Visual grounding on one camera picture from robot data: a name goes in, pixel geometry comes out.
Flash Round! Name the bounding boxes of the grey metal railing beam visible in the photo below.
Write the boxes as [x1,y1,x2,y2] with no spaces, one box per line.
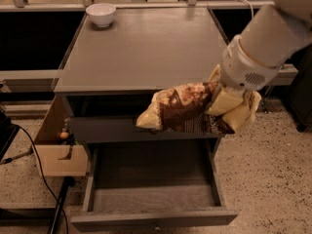
[269,64,298,86]

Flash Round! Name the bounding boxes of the light wooden box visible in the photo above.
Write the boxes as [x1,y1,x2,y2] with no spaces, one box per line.
[34,97,89,176]

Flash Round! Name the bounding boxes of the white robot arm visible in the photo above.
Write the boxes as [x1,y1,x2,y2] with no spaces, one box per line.
[205,0,312,134]

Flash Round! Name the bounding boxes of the small orange ball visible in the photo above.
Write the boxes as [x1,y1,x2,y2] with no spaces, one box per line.
[59,132,69,139]

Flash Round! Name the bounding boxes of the white ceramic bowl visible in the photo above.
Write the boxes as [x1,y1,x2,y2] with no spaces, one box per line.
[86,3,116,27]

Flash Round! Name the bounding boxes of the dark cabinet at right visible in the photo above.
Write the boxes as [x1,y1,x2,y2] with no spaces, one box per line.
[283,46,312,132]

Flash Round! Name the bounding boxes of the grey wooden drawer cabinet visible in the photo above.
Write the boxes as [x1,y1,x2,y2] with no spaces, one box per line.
[54,7,250,148]

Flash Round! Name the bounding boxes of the black stand leg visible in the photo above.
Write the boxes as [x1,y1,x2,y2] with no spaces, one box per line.
[47,176,75,234]

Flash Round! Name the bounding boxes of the brown chip bag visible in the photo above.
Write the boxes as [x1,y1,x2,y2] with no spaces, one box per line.
[136,82,234,135]

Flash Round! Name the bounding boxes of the closed grey top drawer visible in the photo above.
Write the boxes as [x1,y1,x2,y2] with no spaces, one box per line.
[70,117,225,143]

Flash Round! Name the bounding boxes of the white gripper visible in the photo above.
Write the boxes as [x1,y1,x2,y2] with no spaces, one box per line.
[205,35,278,134]

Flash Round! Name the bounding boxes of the open grey middle drawer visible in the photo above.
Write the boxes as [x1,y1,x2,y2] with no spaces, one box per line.
[71,138,238,232]

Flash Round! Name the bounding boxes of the black cable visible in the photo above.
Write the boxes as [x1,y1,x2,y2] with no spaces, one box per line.
[12,123,70,234]

